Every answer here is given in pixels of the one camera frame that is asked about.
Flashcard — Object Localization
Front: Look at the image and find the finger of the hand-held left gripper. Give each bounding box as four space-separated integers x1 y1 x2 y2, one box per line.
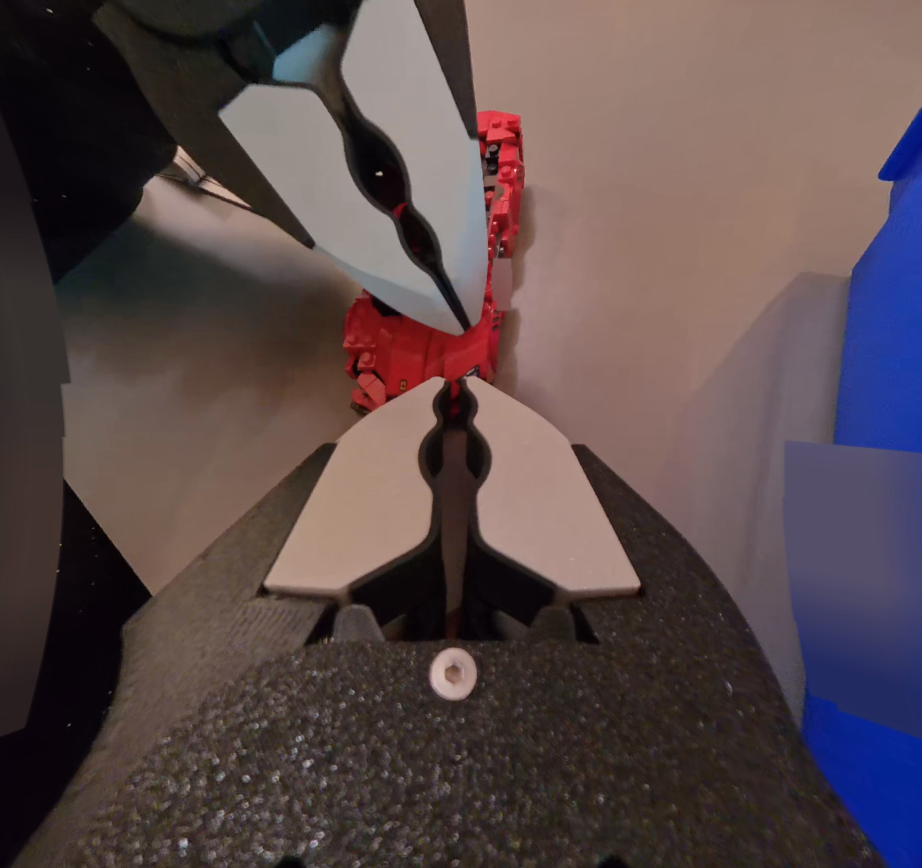
218 24 471 338
339 0 492 329

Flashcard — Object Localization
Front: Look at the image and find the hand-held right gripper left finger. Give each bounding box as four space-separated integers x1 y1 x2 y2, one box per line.
261 376 455 604

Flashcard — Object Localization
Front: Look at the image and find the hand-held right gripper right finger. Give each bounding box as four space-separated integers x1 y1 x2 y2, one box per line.
460 376 643 604

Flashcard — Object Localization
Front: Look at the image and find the red lego car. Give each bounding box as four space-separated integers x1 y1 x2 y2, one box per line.
344 110 527 422

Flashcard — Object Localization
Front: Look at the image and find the blue plastic bin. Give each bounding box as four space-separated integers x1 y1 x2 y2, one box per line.
800 108 922 868

